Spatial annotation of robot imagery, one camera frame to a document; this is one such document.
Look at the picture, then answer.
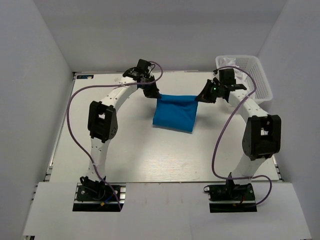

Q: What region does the purple cable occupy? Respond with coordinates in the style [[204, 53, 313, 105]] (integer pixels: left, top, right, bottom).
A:
[[211, 66, 273, 207], [67, 60, 164, 210]]

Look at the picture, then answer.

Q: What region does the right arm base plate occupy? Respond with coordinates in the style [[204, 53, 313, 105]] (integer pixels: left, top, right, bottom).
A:
[[203, 183, 257, 213]]

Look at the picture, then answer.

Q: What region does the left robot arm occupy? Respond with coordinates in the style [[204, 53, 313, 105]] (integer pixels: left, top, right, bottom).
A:
[[80, 73, 161, 200]]

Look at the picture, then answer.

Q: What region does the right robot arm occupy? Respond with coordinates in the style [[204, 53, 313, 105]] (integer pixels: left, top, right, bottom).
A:
[[196, 78, 282, 201]]

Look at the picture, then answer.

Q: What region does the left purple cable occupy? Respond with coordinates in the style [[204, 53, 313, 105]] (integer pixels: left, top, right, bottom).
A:
[[67, 60, 164, 210]]

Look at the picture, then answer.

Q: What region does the white crumpled t shirt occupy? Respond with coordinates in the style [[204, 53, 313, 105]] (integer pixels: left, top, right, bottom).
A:
[[216, 57, 247, 82]]

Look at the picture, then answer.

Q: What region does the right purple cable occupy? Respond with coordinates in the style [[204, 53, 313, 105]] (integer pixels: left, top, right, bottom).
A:
[[211, 66, 273, 207]]

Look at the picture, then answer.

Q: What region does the blue t shirt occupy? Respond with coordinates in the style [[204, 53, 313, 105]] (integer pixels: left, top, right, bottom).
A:
[[152, 94, 198, 133]]

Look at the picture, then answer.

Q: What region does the white plastic basket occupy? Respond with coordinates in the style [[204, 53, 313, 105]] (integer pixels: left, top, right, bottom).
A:
[[215, 55, 273, 104]]

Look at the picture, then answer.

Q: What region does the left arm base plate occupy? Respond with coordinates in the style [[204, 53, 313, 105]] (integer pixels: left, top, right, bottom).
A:
[[72, 183, 121, 213]]

